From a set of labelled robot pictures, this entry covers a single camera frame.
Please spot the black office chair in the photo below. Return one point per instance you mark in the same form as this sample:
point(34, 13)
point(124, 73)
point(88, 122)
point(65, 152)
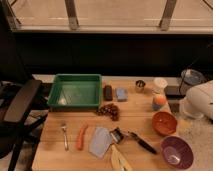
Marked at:
point(13, 130)

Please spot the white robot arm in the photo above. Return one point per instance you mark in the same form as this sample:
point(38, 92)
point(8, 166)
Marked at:
point(198, 101)

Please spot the green plastic tray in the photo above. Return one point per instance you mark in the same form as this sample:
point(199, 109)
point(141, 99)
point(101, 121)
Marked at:
point(71, 91)

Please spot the orange bowl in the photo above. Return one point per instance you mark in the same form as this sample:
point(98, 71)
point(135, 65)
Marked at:
point(164, 123)

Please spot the small metal cup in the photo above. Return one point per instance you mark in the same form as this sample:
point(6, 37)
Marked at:
point(139, 85)

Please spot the white cup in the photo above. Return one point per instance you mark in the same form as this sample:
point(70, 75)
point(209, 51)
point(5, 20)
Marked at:
point(159, 85)

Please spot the grey blue cloth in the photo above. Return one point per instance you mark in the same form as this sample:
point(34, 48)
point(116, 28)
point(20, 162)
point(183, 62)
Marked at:
point(100, 142)

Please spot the orange carrot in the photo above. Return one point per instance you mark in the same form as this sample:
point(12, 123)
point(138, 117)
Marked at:
point(80, 137)

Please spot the blue sponge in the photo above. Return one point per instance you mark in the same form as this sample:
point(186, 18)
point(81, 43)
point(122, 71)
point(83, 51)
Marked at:
point(121, 94)

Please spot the yellow banana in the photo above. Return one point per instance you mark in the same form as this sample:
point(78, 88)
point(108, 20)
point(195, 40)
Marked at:
point(118, 161)

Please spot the purple bowl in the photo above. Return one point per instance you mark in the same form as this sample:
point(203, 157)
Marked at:
point(177, 153)

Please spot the silver fork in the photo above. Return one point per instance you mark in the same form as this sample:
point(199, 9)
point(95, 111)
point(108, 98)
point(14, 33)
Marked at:
point(64, 127)

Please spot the dark brown block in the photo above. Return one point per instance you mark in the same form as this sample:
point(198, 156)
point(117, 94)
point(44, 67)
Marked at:
point(108, 96)

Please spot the small metal clip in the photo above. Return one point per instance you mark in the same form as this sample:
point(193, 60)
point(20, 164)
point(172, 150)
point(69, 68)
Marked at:
point(117, 135)

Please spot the grey round device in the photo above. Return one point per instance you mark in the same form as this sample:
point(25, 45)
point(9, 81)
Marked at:
point(192, 77)

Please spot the bunch of red grapes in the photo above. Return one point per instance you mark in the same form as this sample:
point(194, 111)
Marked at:
point(110, 110)

